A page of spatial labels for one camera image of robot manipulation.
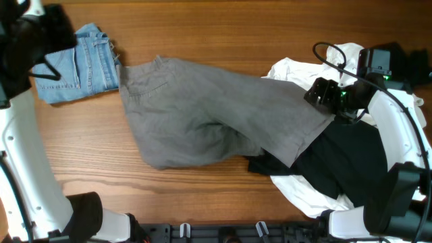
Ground white shirt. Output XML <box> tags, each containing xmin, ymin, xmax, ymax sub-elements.
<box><xmin>261</xmin><ymin>43</ymin><xmax>432</xmax><ymax>243</ymax></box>

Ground black garment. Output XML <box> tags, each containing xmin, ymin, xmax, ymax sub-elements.
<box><xmin>246</xmin><ymin>119</ymin><xmax>387</xmax><ymax>207</ymax></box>

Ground folded blue denim shorts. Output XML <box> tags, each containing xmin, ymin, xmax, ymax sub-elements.
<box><xmin>35</xmin><ymin>23</ymin><xmax>120</xmax><ymax>104</ymax></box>

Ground grey shorts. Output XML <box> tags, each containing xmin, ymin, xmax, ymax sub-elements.
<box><xmin>117</xmin><ymin>57</ymin><xmax>333</xmax><ymax>169</ymax></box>

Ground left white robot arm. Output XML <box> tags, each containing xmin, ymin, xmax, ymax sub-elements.
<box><xmin>1</xmin><ymin>1</ymin><xmax>144</xmax><ymax>242</ymax></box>

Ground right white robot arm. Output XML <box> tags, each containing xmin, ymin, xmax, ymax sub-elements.
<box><xmin>304</xmin><ymin>78</ymin><xmax>431</xmax><ymax>242</ymax></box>

